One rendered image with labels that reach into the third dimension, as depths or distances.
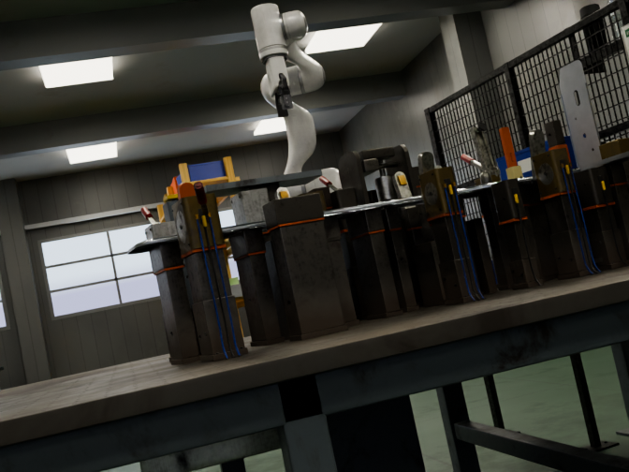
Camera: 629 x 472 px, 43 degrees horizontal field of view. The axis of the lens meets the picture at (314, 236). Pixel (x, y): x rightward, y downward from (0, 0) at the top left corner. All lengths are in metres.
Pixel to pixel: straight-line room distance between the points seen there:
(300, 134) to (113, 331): 9.24
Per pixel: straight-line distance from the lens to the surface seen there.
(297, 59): 2.82
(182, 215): 1.80
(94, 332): 11.85
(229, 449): 1.71
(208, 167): 9.05
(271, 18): 2.45
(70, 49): 6.45
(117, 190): 12.03
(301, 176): 2.43
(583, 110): 2.66
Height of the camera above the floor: 0.79
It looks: 4 degrees up
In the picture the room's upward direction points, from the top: 12 degrees counter-clockwise
